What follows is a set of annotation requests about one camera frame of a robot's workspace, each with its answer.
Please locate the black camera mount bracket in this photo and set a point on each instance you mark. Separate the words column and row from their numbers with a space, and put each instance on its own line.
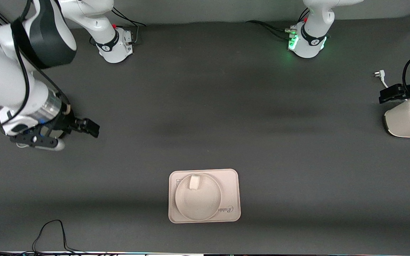
column 37, row 141

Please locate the round white plate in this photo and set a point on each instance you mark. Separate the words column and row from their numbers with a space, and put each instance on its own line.
column 198, row 202

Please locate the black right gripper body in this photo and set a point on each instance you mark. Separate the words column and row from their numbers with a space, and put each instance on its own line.
column 65, row 122

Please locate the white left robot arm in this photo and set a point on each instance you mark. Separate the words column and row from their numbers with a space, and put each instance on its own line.
column 311, row 42

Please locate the white toaster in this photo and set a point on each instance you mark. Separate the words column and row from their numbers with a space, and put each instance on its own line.
column 402, row 122

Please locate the beige rectangular tray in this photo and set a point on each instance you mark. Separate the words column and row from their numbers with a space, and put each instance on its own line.
column 231, row 185

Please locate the white steamed bun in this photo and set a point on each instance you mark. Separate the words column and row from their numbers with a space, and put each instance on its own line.
column 194, row 182

